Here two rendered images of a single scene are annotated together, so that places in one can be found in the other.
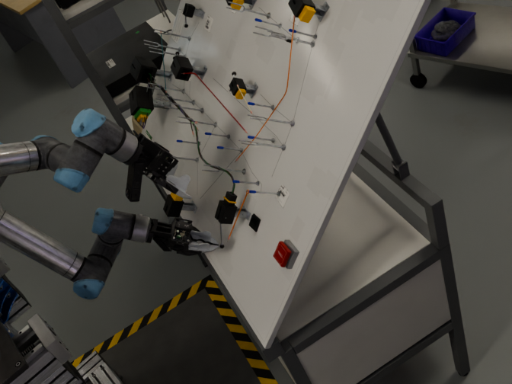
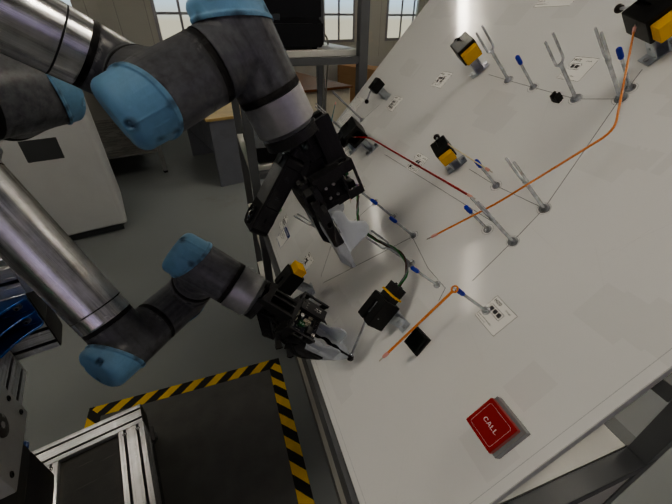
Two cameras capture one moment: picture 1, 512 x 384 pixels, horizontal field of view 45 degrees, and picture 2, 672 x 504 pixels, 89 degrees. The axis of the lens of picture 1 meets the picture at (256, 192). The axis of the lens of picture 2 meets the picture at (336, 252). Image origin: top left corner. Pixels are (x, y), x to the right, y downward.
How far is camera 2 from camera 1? 1.19 m
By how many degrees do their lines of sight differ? 10
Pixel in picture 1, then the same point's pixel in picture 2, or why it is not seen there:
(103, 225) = (184, 261)
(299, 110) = (567, 191)
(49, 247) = (61, 264)
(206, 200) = (333, 287)
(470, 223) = not seen: hidden behind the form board
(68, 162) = (144, 56)
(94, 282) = (123, 357)
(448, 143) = not seen: hidden behind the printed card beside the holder
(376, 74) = not seen: outside the picture
